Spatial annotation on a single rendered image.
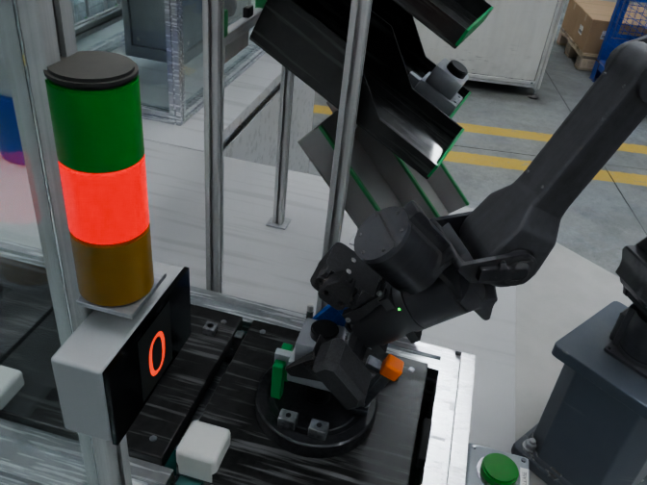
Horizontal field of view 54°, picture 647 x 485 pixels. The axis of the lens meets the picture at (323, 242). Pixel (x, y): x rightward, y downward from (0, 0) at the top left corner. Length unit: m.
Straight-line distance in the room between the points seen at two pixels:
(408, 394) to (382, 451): 0.09
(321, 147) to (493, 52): 3.93
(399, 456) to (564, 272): 0.67
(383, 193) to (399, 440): 0.36
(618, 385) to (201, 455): 0.45
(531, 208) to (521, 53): 4.20
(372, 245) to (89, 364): 0.25
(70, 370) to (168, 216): 0.86
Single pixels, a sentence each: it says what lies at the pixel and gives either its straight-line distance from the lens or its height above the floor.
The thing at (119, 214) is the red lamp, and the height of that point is 1.33.
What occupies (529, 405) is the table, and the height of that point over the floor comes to 0.86.
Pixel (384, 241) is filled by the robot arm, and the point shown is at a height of 1.25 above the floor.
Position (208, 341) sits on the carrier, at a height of 0.97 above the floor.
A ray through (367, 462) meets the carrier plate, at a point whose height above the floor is 0.97.
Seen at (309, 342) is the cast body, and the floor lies 1.09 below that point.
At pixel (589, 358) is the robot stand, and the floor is 1.06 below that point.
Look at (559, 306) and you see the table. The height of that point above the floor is 0.86.
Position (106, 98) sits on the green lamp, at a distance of 0.37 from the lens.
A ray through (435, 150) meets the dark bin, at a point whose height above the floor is 1.20.
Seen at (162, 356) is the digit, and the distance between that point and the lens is 0.50.
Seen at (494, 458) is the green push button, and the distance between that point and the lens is 0.76.
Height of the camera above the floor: 1.54
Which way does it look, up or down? 34 degrees down
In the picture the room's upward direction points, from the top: 7 degrees clockwise
